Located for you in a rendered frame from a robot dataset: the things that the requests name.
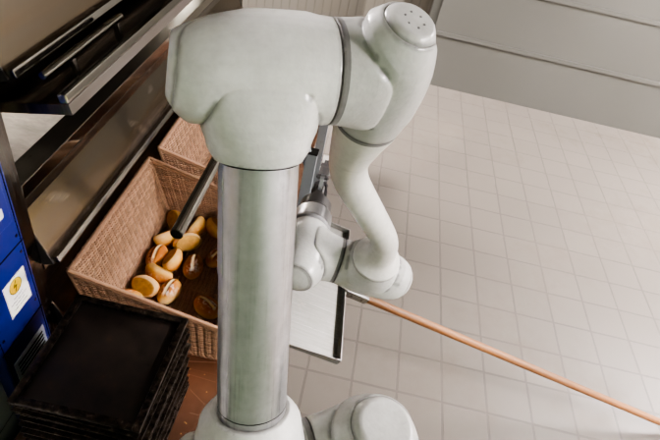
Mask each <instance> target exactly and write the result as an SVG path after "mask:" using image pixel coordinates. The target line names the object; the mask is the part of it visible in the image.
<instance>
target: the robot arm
mask: <svg viewBox="0 0 660 440"><path fill-rule="evenodd" d="M436 57H437V45H436V29H435V24H434V23H433V21H432V20H431V18H430V17H429V16H428V15H427V14H426V13H425V12H424V11H423V10H421V9H420V8H418V7H417V6H416V5H413V4H410V3H404V2H389V3H386V4H383V5H380V6H378V7H375V8H373V9H371V10H370V11H369V12H368V13H367V15H366V17H328V16H321V15H317V14H313V13H310V12H306V11H297V10H284V9H267V8H242V9H238V10H231V11H225V12H219V13H214V14H210V15H206V16H202V17H199V18H196V19H193V20H191V21H188V22H186V23H183V24H181V25H179V26H177V27H174V28H172V29H171V32H170V39H169V49H168V60H167V72H166V83H165V96H166V99H167V101H168V102H169V104H170V105H171V106H172V109H173V111H174V112H175V113H176V114H177V115H178V116H179V117H181V118H182V119H183V120H185V121H186V122H188V123H191V124H198V125H200V128H201V131H202V133H203V136H204V139H205V144H206V147H207V149H208V150H209V152H210V154H211V155H212V157H213V159H214V160H216V161H217V162H219V165H218V219H217V274H218V344H217V395H216V396H215V397H214V398H213V399H211V400H210V402H209V403H208V404H207V405H206V406H205V407H204V409H203V410H202V412H201V414H200V416H199V420H198V425H197V427H196V430H195V431H193V432H189V433H187V434H185V435H184V436H183V437H182V438H181V439H180V440H418V436H417V433H416V429H415V427H414V424H413V421H412V418H411V416H410V414H409V413H408V411H407V410H406V409H405V407H404V406H403V405H401V404H400V403H399V402H398V401H396V400H394V399H393V398H391V397H388V396H385V395H380V394H362V395H357V396H353V397H350V398H348V399H347V400H346V401H344V402H343V403H342V404H339V405H336V406H334V407H332V408H329V409H326V410H324V411H321V412H317V413H314V414H311V415H308V416H305V417H301V414H300V411H299V409H298V407H297V405H296V404H295V403H294V401H293V400H292V399H291V398H290V397H289V396H288V395H287V381H288V363H289V345H290V327H291V308H292V290H295V291H306V290H308V289H310V288H312V287H314V286H315V285H316V284H318V283H319V282H320V281H325V282H330V283H333V284H336V285H338V286H340V287H342V288H344V289H346V290H349V291H352V292H354V293H357V294H361V295H364V296H367V297H371V298H375V299H381V300H393V299H398V298H399V297H401V296H403V295H404V294H405V293H406V292H407V291H408V290H409V288H410V286H411V284H412V280H413V273H412V269H411V267H410V265H409V264H408V263H407V262H406V261H405V260H404V259H403V258H402V257H401V256H399V254H398V244H399V242H398V236H397V233H396V230H395V228H394V226H393V224H392V222H391V220H390V218H389V216H388V214H387V212H386V210H385V208H384V206H383V204H382V202H381V200H380V198H379V196H378V194H377V192H376V190H375V188H374V186H373V184H372V183H371V181H370V179H369V176H368V171H367V170H368V166H369V165H370V164H371V162H372V161H373V160H374V159H375V158H376V157H377V156H378V155H379V154H380V153H381V152H382V151H383V150H384V149H385V148H386V147H387V146H388V145H390V144H391V143H392V142H393V141H394V140H395V139H396V137H397V136H398V134H399V133H400V132H401V131H402V129H403V128H404V127H405V126H406V125H407V124H408V123H409V122H410V120H411V119H412V118H413V115H414V114H415V112H416V110H417V109H418V107H419V105H420V103H421V101H422V99H423V97H424V96H425V93H426V92H427V90H428V88H429V85H430V82H431V79H432V76H433V72H434V68H435V63H436ZM324 125H327V126H333V129H332V136H331V143H330V150H329V155H323V159H322V162H321V166H320V169H319V173H318V174H317V175H316V178H317V182H315V183H314V187H313V188H312V190H311V193H309V194H307V195H305V196H304V197H303V198H302V201H301V205H299V206H298V207H297V199H298V181H299V164H301V163H302V162H303V160H304V159H305V157H306V156H307V154H308V153H309V150H310V147H311V144H312V141H313V139H314V137H315V134H316V132H317V129H318V126H324ZM329 176H331V179H332V182H333V185H334V187H335V189H336V191H337V193H338V195H339V197H340V198H341V200H342V201H343V202H344V203H345V205H346V206H347V208H348V209H349V210H350V212H351V213H352V215H353V216H354V218H355V219H356V221H357V223H358V224H359V225H360V227H361V228H362V230H363V231H364V233H365V234H366V237H365V238H363V239H357V240H355V241H351V240H347V239H344V238H342V237H340V236H338V235H336V234H334V233H333V232H331V231H330V226H331V221H332V216H331V213H330V212H331V202H330V200H329V199H328V198H327V197H326V196H327V193H328V191H327V189H328V184H327V182H328V180H329V178H328V177H329Z"/></svg>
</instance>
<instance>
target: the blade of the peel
mask: <svg viewBox="0 0 660 440"><path fill-rule="evenodd" d="M330 231H331V232H333V233H334V234H336V235H338V236H340V237H342V238H344V239H347V240H349V239H350V231H351V230H350V229H348V228H345V227H343V226H340V225H338V224H335V223H333V222H331V226H330ZM345 304H346V289H344V288H342V287H340V286H338V285H336V284H333V283H330V282H325V281H320V282H319V283H318V284H316V285H315V286H314V287H312V288H310V289H308V290H306V291H295V290H292V308H291V327H290V345H289V348H292V349H295V350H297V351H300V352H303V353H306V354H308V355H311V356H314V357H316V358H321V359H323V360H326V361H329V362H332V363H334V364H338V363H339V362H341V361H342V349H343V334H344V319H345Z"/></svg>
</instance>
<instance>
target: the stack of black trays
mask: <svg viewBox="0 0 660 440"><path fill-rule="evenodd" d="M188 322H189V320H188V319H187V318H184V317H183V318H182V317H179V316H175V315H170V314H166V313H162V312H157V311H153V310H148V309H144V308H140V307H135V306H131V305H126V304H122V303H118V302H110V301H106V300H102V299H98V298H93V297H89V296H84V295H80V294H78V295H77V297H76V298H75V300H74V301H73V303H72V304H71V306H70V307H69V309H68V310H67V312H66V313H65V315H64V316H63V318H62V319H61V321H60V322H59V324H58V325H57V327H56V328H55V330H54V331H53V333H52V334H51V336H50V337H49V339H48V340H47V342H46V343H45V345H44V346H43V348H42V349H41V351H40V352H39V354H38V355H37V356H36V358H35V359H34V361H33V362H32V364H31V365H30V367H29V368H28V370H27V372H26V373H25V375H24V376H23V378H22V379H21V381H20V382H19V384H18V385H17V387H16V388H15V390H14V391H13V393H12V394H11V396H10V397H9V399H8V400H7V403H8V404H10V406H13V407H12V409H11V411H12V412H14V413H16V414H20V417H19V418H18V419H19V420H20V422H19V424H18V426H22V427H23V428H22V430H21V432H22V433H24V436H23V437H26V440H167V439H168V436H169V434H170V432H171V429H172V427H173V424H174V422H175V419H176V417H177V414H178V412H179V409H180V407H181V405H182V402H183V400H184V397H185V396H186V393H187V391H188V388H189V386H190V384H189V381H188V380H189V378H188V377H187V375H188V371H189V369H190V368H189V367H188V364H189V359H190V358H189V357H188V351H189V349H190V346H191V344H190V343H187V341H188V339H189V337H190V333H188V331H189V328H187V327H186V326H187V324H188Z"/></svg>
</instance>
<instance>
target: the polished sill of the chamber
mask: <svg viewBox="0 0 660 440"><path fill-rule="evenodd" d="M212 1H213V0H192V1H191V3H190V4H189V5H188V6H187V7H186V8H185V9H184V10H183V11H182V12H180V13H179V14H178V15H177V16H176V17H175V18H174V19H173V20H172V21H171V22H170V23H169V24H168V25H167V26H166V27H165V28H164V29H162V30H161V31H160V32H159V33H158V34H157V35H155V36H154V37H153V38H152V39H151V40H150V41H149V42H148V43H147V44H146V45H145V46H144V47H143V48H142V49H141V50H140V52H139V53H138V54H137V55H136V56H135V57H134V58H133V59H131V60H130V61H129V62H128V63H127V64H126V65H125V66H124V67H123V68H122V69H121V70H120V71H119V72H118V73H117V74H116V75H115V76H114V77H113V78H112V79H111V80H110V81H109V82H107V83H106V84H105V85H104V86H103V87H102V88H101V89H99V90H98V91H97V92H96V93H95V94H94V95H93V96H92V97H91V98H90V99H89V101H88V102H87V103H86V104H85V105H84V106H82V107H81V108H80V109H79V110H78V111H77V112H76V113H75V114H74V115H65V116H64V117H63V118H62V119H61V120H60V121H59V122H58V123H57V124H56V125H54V126H53V127H52V128H51V129H50V130H49V131H48V132H47V133H46V134H45V135H44V136H43V137H42V138H41V139H39V140H38V141H37V142H36V143H35V144H34V145H33V146H32V147H31V148H30V149H29V150H28V151H27V152H26V153H25V154H23V155H22V156H21V157H20V158H19V159H18V160H17V161H16V162H15V165H16V168H17V172H18V176H19V180H20V183H21V187H22V191H23V194H24V198H26V197H27V196H28V195H29V194H30V193H31V192H32V191H33V190H34V189H35V188H36V187H37V186H38V185H39V183H40V182H41V181H42V180H43V179H44V178H45V177H46V176H47V175H48V174H49V173H50V172H51V171H52V170H53V169H54V168H55V167H56V166H57V165H58V163H59V162H60V161H61V160H62V159H63V158H64V157H65V156H66V155H67V154H68V153H69V152H70V151H71V150H72V149H73V148H74V147H75V146H76V144H77V143H78V142H79V141H80V140H81V139H82V138H83V137H84V136H85V135H86V134H87V133H88V132H89V131H90V130H91V129H92V128H93V127H94V125H95V124H96V123H97V122H98V121H99V120H100V119H101V118H102V117H103V116H104V115H105V114H106V113H107V112H108V111H109V110H110V109H111V108H112V106H113V105H114V104H115V103H116V102H117V101H118V100H119V99H120V98H121V97H122V96H123V95H124V94H125V93H126V92H127V91H128V90H129V89H130V88H131V86H132V85H133V84H134V83H135V82H136V81H137V80H138V79H139V78H140V77H141V76H142V75H143V74H144V73H145V72H146V71H147V70H148V69H149V67H150V66H151V65H152V64H153V63H154V62H155V61H156V60H157V59H158V58H159V57H160V56H161V55H162V54H163V53H164V52H165V51H166V50H167V48H168V47H169V39H170V32H171V29H172V28H175V27H177V26H179V25H181V24H183V23H186V22H188V21H191V20H193V19H196V18H197V17H198V16H199V15H200V14H201V13H202V12H203V10H204V9H205V8H206V7H207V6H208V5H209V4H210V3H211V2H212Z"/></svg>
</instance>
